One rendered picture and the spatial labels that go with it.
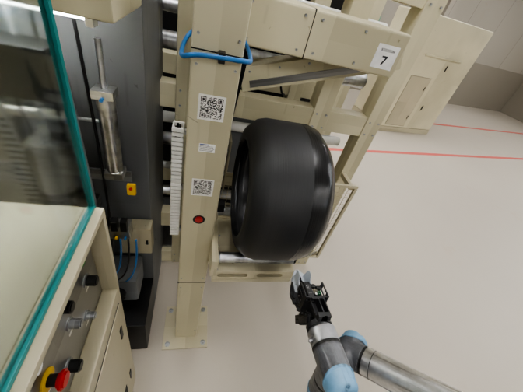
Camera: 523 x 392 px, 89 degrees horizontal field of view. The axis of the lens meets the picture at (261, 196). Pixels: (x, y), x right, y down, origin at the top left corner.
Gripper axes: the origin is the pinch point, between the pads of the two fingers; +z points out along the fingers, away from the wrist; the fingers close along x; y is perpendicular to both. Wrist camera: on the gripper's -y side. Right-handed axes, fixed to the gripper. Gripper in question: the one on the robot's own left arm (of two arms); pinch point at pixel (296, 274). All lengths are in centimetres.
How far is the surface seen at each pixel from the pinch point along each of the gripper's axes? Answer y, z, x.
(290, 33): 66, 46, 8
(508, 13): 237, 713, -777
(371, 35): 71, 45, -21
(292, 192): 25.0, 10.8, 5.6
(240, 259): -16.7, 22.2, 13.5
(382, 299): -104, 62, -127
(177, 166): 22, 26, 41
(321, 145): 36.3, 24.2, -5.7
